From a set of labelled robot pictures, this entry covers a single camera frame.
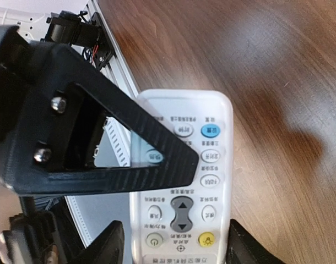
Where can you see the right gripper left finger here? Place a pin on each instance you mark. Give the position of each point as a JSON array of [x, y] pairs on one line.
[[52, 104]]

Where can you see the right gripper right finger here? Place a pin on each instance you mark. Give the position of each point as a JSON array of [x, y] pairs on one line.
[[242, 246]]

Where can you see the white remote control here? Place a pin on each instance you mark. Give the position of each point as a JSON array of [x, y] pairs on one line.
[[186, 220]]

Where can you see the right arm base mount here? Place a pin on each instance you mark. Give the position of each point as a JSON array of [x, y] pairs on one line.
[[90, 34]]

